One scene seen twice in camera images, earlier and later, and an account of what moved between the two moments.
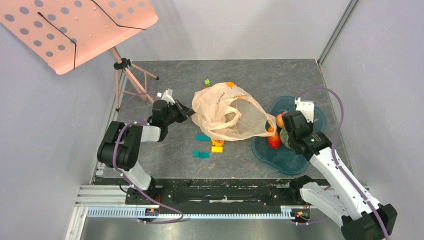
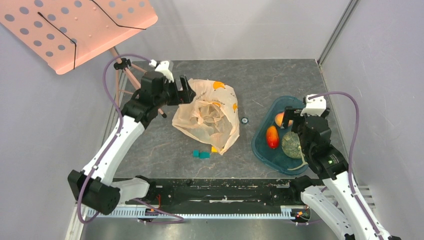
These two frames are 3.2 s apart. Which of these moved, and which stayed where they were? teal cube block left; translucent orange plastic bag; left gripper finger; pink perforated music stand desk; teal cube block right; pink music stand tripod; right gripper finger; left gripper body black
Moved: right gripper finger; left gripper finger; translucent orange plastic bag; left gripper body black
Stayed: teal cube block right; pink music stand tripod; teal cube block left; pink perforated music stand desk
